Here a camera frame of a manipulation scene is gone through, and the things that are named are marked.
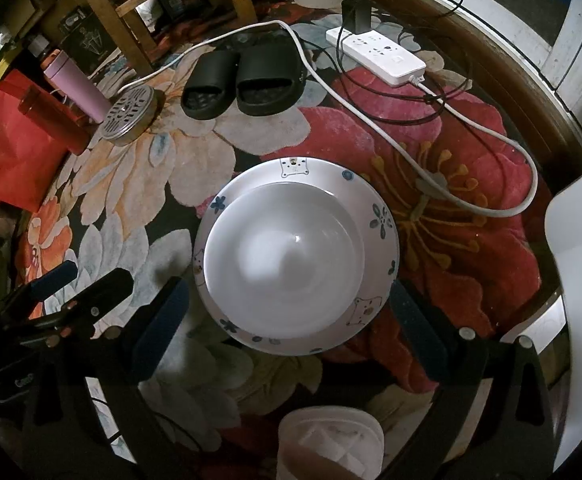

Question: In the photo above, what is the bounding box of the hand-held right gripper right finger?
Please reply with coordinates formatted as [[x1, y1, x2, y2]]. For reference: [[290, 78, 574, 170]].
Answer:
[[390, 280, 556, 480]]

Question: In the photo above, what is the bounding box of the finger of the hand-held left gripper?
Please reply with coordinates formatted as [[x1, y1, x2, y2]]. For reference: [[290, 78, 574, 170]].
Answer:
[[1, 260, 79, 318], [18, 268, 134, 346]]

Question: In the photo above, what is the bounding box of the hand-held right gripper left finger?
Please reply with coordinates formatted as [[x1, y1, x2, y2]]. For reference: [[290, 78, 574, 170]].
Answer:
[[91, 276, 192, 480]]

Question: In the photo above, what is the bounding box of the white bowl red outside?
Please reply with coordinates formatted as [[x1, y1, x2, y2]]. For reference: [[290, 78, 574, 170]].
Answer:
[[203, 184, 366, 338]]

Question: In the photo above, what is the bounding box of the bear print white plate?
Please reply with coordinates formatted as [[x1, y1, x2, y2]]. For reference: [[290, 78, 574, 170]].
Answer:
[[192, 157, 400, 356]]

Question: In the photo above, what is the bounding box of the red paper bag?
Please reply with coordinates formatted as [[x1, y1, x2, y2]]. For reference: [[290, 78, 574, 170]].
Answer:
[[0, 70, 72, 213]]

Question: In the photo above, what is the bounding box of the red cup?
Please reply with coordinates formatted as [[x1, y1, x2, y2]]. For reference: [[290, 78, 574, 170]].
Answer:
[[18, 85, 92, 156]]

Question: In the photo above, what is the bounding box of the round perforated metal lid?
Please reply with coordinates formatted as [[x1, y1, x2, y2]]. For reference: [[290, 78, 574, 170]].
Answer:
[[100, 85, 164, 147]]

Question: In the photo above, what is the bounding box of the pink bottle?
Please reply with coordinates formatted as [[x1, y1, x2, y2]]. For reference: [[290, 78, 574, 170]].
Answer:
[[41, 50, 112, 123]]

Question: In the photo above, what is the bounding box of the black slipper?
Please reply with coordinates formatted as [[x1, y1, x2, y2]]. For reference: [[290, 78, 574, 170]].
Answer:
[[235, 42, 306, 116], [180, 51, 244, 121]]

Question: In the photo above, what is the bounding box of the black printed box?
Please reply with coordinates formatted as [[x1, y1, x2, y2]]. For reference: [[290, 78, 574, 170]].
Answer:
[[58, 7, 122, 68]]

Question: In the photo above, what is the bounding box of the white power strip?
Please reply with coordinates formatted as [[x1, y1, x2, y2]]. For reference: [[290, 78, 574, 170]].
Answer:
[[326, 27, 428, 87]]

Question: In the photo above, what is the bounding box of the black plug adapter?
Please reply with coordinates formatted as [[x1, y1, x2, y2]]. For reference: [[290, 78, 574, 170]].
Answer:
[[338, 0, 374, 33]]

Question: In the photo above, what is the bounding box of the white power cable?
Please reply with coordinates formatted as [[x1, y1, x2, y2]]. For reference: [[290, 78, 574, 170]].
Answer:
[[46, 20, 539, 218]]

